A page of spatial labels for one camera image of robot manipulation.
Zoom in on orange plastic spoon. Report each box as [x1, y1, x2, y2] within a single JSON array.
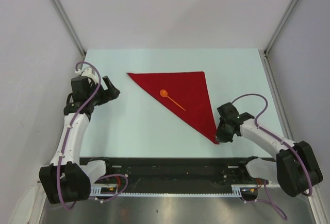
[[159, 89, 186, 111]]

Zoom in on red cloth napkin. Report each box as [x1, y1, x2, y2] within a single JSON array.
[[128, 72, 219, 144]]

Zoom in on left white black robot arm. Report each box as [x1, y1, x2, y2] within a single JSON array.
[[39, 76, 120, 204]]

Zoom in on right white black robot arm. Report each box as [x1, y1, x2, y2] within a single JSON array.
[[215, 102, 323, 197]]

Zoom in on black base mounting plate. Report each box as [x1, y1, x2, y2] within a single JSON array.
[[78, 157, 279, 194]]

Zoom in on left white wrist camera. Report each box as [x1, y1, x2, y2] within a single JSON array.
[[75, 67, 99, 84]]

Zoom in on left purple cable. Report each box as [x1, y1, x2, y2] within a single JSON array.
[[57, 61, 129, 210]]

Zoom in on purple cable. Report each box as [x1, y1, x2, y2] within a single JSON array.
[[231, 94, 315, 221], [57, 61, 129, 210]]

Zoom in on right side aluminium rail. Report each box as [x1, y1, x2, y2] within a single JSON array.
[[259, 50, 294, 140]]

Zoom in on aluminium rail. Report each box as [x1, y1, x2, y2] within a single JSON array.
[[259, 50, 294, 140], [36, 165, 317, 186]]

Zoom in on white slotted cable duct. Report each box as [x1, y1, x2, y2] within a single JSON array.
[[89, 185, 258, 200]]

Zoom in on front aluminium rail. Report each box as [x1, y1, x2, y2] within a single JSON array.
[[36, 165, 317, 186]]

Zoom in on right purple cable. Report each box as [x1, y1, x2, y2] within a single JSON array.
[[231, 94, 315, 221]]

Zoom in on left aluminium frame post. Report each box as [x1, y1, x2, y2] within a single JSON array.
[[50, 0, 87, 59]]

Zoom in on aluminium frame post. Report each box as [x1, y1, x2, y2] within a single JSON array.
[[263, 0, 300, 55], [50, 0, 87, 59]]

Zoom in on right aluminium frame post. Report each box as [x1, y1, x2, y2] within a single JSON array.
[[263, 0, 300, 55]]

